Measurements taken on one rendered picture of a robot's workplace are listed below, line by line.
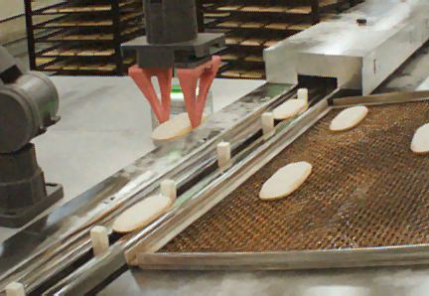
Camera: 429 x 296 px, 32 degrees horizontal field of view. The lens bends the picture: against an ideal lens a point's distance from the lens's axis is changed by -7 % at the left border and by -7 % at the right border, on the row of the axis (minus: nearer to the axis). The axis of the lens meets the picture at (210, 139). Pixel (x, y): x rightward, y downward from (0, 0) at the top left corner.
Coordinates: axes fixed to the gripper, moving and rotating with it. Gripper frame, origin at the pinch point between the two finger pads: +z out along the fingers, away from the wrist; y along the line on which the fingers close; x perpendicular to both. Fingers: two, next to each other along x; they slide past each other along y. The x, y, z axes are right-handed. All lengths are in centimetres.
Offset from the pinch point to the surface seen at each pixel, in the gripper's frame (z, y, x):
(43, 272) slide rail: 8.5, 2.9, 24.3
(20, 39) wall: 82, 440, -457
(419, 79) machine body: 13, -12, -74
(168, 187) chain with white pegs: 7.1, 0.5, 3.2
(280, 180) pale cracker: 3.1, -15.2, 7.8
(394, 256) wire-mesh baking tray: 0.9, -31.8, 25.5
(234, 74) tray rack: 55, 108, -231
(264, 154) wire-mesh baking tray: 4.6, -8.7, -2.9
